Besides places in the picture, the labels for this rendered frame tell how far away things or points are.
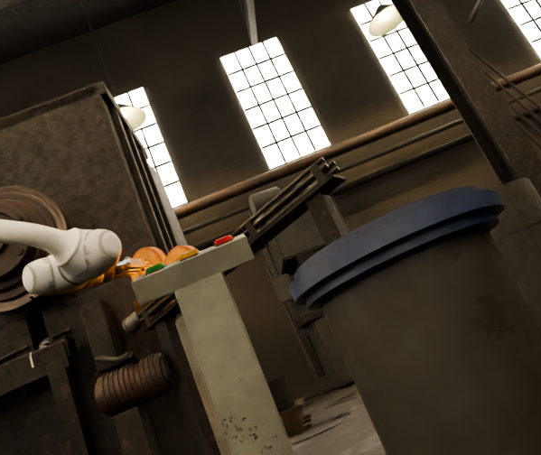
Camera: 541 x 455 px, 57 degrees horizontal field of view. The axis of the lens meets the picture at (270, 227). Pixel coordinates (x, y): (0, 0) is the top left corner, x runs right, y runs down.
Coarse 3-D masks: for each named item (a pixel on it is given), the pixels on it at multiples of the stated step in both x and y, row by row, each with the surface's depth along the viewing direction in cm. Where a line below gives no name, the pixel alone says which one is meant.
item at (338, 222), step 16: (320, 192) 124; (320, 208) 124; (320, 224) 124; (336, 224) 122; (160, 320) 154; (160, 336) 154; (176, 336) 154; (176, 352) 151; (176, 368) 150; (176, 384) 150; (192, 384) 150; (192, 400) 147; (192, 416) 146; (192, 432) 146; (208, 432) 145; (208, 448) 142
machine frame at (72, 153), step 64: (0, 128) 210; (64, 128) 208; (128, 128) 243; (64, 192) 200; (128, 192) 199; (128, 256) 191; (0, 320) 185; (64, 320) 179; (0, 448) 167; (64, 448) 166; (192, 448) 165
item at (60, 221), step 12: (0, 192) 184; (12, 192) 184; (24, 192) 184; (36, 192) 184; (48, 204) 182; (60, 216) 180; (60, 228) 179; (12, 300) 172; (24, 300) 172; (36, 300) 176
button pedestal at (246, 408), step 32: (192, 256) 97; (224, 256) 96; (160, 288) 95; (192, 288) 96; (224, 288) 95; (192, 320) 94; (224, 320) 94; (224, 352) 92; (224, 384) 90; (256, 384) 90; (224, 416) 89; (256, 416) 88; (256, 448) 87; (288, 448) 87
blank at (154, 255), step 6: (138, 252) 162; (144, 252) 161; (150, 252) 159; (156, 252) 158; (162, 252) 160; (144, 258) 161; (150, 258) 159; (156, 258) 158; (162, 258) 157; (132, 276) 164; (138, 276) 162
